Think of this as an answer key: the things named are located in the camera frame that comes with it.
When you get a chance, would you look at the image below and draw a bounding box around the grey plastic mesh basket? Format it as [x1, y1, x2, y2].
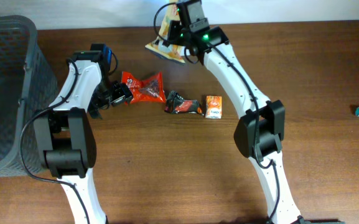
[0, 16, 58, 177]

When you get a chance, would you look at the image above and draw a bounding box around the yellow snack bag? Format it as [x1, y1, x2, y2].
[145, 0, 185, 64]

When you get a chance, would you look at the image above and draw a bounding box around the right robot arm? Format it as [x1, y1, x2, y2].
[165, 0, 305, 223]

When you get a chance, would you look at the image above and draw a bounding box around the dark red snack packet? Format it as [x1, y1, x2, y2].
[121, 72, 166, 104]

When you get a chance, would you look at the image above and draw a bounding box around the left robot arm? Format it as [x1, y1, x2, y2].
[31, 44, 133, 223]

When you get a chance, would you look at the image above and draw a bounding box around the orange small snack box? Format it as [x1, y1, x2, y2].
[205, 96, 222, 119]

